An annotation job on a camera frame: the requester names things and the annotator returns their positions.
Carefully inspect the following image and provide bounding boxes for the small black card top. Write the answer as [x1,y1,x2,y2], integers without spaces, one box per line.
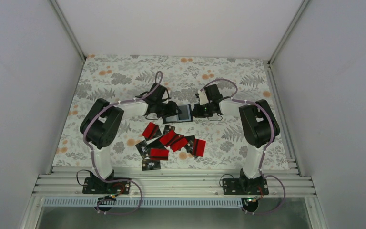
[163,125,175,136]

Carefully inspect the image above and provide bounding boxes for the black VIP card bottom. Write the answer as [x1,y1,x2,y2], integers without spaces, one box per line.
[142,159,161,171]

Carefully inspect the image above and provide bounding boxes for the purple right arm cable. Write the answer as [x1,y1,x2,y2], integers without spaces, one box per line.
[200,78,286,216]

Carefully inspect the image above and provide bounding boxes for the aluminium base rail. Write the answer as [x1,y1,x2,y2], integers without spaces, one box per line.
[32,167,316,208]

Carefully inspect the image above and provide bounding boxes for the black card left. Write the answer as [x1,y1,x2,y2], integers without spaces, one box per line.
[135,140,150,159]

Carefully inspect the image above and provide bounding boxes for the aluminium corner post left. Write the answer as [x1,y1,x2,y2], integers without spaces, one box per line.
[48,0,86,62]

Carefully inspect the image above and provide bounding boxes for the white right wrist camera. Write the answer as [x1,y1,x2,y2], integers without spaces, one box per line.
[198,89,209,106]

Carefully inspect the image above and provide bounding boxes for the black card right top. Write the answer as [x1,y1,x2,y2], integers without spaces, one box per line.
[184,135,195,153]

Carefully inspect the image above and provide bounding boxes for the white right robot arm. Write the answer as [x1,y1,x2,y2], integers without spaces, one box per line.
[193,84,280,194]

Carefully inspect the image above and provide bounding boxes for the black card holder wallet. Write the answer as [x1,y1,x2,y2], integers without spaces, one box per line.
[163,104,193,124]

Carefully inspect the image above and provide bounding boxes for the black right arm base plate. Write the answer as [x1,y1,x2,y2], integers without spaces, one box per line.
[221,177,269,195]

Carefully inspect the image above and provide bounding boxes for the aluminium corner post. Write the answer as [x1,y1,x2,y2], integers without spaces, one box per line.
[268,0,310,66]
[48,0,86,62]

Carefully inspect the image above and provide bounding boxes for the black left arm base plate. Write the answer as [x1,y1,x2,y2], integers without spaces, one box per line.
[82,176,131,195]

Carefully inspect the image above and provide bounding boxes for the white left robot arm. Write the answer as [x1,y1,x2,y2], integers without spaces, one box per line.
[80,84,182,193]

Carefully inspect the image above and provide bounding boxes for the black card centre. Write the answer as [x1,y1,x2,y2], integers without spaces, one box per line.
[148,138,166,151]

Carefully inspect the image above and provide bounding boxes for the aluminium corner post right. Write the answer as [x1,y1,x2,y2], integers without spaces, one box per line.
[268,0,310,66]

